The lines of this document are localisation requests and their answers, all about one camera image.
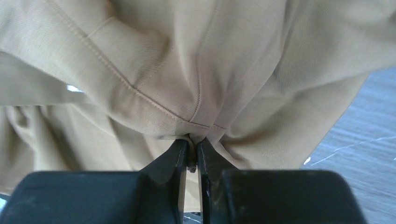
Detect tan brown garment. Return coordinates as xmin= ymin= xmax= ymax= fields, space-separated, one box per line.
xmin=0 ymin=0 xmax=396 ymax=195

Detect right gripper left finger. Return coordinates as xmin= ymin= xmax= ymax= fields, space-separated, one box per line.
xmin=0 ymin=140 xmax=188 ymax=224

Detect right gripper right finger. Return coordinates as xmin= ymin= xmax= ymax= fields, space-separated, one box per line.
xmin=197 ymin=139 xmax=366 ymax=224

